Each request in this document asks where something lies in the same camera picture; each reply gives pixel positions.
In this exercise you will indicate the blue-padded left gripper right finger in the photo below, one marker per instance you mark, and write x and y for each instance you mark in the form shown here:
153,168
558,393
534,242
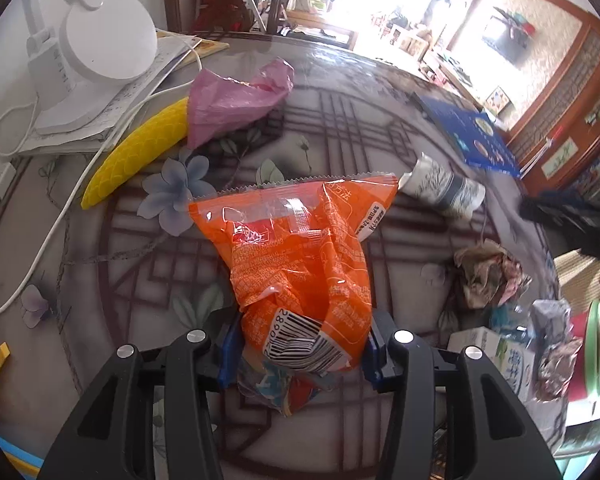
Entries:
490,434

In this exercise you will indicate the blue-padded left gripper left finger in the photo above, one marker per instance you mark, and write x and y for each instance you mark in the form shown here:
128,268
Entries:
108,434

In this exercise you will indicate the white green milk carton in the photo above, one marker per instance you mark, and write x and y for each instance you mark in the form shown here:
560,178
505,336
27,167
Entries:
512,359

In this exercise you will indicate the silver foil wrapper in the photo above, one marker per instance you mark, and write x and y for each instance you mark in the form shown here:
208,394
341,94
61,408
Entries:
556,347

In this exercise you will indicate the brown paper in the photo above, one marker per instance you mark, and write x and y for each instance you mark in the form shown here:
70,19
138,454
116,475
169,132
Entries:
490,275

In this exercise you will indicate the orange snack bag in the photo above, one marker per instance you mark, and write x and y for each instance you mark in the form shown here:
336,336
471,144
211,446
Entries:
299,276

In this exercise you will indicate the pink plastic snack bag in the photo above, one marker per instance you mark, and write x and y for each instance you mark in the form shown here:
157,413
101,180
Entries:
220,104

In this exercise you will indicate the red green trash bin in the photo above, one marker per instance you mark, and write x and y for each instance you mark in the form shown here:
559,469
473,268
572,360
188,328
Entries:
585,381

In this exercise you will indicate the beige checked chair cover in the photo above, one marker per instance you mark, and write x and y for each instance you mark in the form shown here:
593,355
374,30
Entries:
579,280

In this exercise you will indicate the teal clear plastic wrapper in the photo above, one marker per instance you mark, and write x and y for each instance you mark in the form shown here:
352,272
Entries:
509,318

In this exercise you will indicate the blue hardcover book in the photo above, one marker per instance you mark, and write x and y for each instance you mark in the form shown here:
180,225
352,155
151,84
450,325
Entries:
472,135

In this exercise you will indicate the low wooden tv cabinet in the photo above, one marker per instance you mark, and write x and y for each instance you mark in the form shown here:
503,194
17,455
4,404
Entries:
449,68

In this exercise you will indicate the stack of white papers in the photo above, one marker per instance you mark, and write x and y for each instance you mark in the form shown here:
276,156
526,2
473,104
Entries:
173,51

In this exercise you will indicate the yellow silicone banana case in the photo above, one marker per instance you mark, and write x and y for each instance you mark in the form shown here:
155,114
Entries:
137,150

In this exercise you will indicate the wooden sofa with cushions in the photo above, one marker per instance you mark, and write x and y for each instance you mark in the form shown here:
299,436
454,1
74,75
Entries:
317,21

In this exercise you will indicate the white desk lamp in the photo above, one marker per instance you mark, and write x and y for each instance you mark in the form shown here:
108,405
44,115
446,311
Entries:
79,68

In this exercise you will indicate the wall-mounted television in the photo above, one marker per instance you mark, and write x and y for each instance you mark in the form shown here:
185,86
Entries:
506,38

